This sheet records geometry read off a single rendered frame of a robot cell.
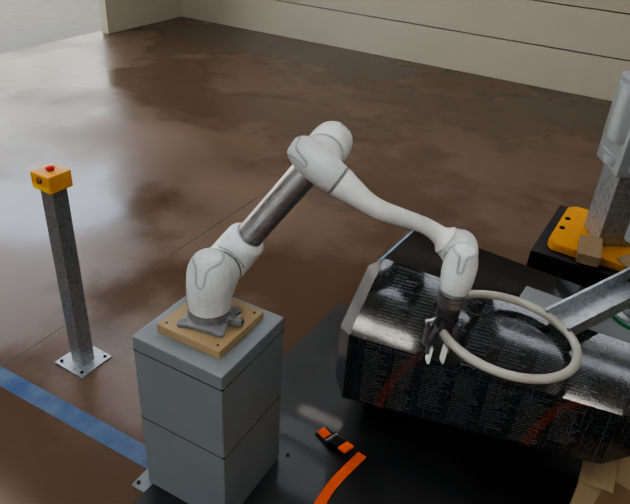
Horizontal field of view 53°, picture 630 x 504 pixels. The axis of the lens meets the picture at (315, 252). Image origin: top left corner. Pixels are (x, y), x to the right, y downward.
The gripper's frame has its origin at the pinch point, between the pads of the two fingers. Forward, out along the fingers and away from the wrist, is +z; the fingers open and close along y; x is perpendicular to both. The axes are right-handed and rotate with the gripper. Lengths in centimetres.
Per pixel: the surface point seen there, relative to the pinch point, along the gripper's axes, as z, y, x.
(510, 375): -10.3, 14.1, -22.5
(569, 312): -10, 52, 11
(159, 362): 22, -92, 21
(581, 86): 41, 379, 558
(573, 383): 13, 55, 0
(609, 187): -26, 109, 89
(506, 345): 11.0, 36.7, 18.4
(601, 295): -15, 65, 15
